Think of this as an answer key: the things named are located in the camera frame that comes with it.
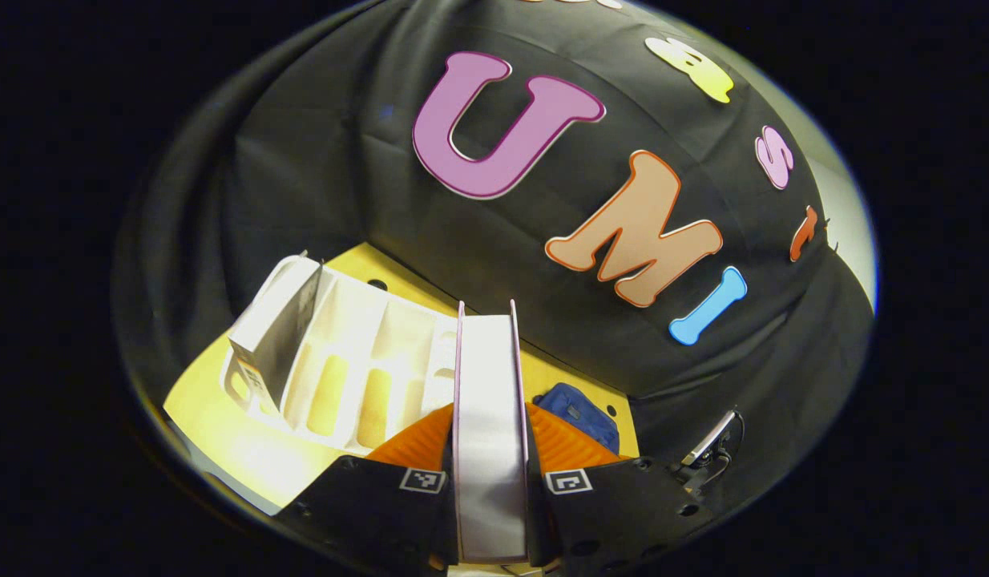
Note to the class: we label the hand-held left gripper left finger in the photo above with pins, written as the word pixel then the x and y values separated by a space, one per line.
pixel 366 513

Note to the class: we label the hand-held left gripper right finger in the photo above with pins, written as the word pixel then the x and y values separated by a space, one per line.
pixel 623 513

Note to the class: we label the blue schoolbag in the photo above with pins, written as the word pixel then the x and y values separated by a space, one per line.
pixel 579 413

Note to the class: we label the pink cover book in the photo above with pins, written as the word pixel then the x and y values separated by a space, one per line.
pixel 490 417

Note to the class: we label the white plastic bookshelf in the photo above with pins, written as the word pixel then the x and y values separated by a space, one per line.
pixel 358 353

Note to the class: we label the black backdrop cloth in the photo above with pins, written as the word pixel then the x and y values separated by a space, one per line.
pixel 326 160

